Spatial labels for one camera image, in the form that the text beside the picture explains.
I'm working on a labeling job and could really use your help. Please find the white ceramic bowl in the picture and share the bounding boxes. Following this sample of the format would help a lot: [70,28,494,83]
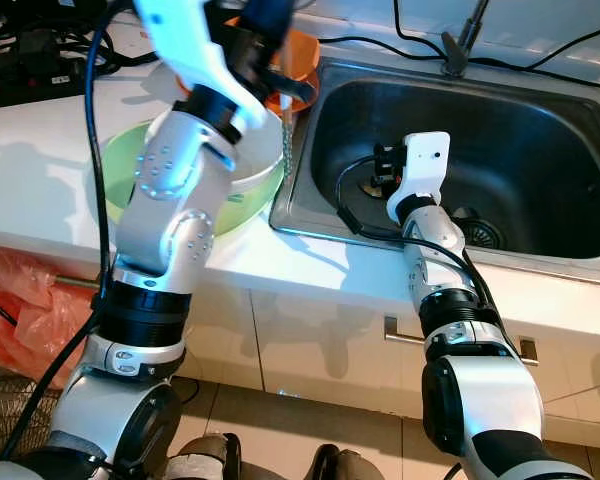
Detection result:
[225,135,286,198]

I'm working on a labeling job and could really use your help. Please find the white kitchen cabinet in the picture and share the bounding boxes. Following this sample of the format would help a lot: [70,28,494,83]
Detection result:
[0,240,600,421]

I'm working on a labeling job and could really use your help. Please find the orange plate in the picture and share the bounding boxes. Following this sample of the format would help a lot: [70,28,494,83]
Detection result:
[265,80,319,113]

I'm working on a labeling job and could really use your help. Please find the black sink faucet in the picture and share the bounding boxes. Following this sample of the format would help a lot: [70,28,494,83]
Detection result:
[440,0,491,76]

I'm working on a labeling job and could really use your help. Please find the stainless steel sink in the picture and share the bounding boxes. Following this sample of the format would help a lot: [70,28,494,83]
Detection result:
[270,55,600,286]

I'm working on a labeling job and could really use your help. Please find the green plate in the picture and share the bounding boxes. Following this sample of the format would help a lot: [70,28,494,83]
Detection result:
[102,120,286,236]

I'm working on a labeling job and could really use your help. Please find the black electronic box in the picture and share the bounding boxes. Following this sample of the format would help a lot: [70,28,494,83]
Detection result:
[0,0,101,31]

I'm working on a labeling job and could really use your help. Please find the red plastic bag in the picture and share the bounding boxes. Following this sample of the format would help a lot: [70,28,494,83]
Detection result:
[0,248,111,386]

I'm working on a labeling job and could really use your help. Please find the robot right leg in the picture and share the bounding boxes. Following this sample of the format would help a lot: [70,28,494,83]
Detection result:
[315,445,391,480]

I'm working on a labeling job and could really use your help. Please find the robot leg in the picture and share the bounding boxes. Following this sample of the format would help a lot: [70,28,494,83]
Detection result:
[315,445,391,480]
[165,432,246,480]

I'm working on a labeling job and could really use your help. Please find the robot left leg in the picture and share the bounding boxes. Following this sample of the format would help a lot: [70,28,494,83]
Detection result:
[165,432,246,480]

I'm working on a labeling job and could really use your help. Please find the grey floor fan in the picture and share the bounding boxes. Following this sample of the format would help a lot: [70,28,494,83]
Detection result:
[0,375,101,480]

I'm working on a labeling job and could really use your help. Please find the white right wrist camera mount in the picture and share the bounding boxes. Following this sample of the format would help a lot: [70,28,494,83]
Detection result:
[387,132,451,223]

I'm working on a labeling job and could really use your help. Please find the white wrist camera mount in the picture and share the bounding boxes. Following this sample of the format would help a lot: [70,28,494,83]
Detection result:
[140,0,271,136]
[387,132,451,223]

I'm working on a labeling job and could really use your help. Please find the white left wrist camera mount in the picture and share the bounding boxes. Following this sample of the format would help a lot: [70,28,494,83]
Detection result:
[140,0,271,136]

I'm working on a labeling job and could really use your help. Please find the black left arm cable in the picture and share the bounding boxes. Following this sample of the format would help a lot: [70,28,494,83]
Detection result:
[0,0,141,461]

